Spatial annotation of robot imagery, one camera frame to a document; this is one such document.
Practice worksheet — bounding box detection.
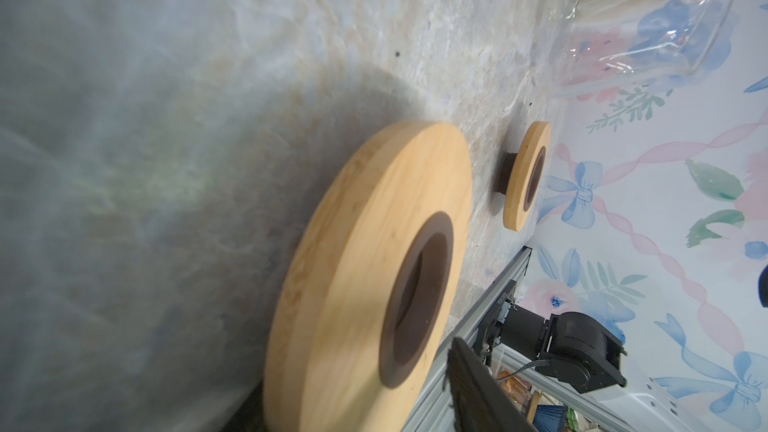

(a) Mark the wooden dripper holder ring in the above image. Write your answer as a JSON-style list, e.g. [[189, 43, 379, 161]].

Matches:
[[262, 120, 475, 432]]

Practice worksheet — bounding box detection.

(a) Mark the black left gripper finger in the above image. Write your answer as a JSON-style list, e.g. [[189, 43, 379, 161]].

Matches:
[[447, 337, 535, 432]]

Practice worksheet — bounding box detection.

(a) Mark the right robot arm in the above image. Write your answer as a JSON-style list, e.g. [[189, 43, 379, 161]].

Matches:
[[473, 298, 627, 394]]

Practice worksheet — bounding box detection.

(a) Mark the clear glass carafe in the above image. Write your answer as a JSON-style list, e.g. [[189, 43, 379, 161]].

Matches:
[[536, 0, 734, 96]]

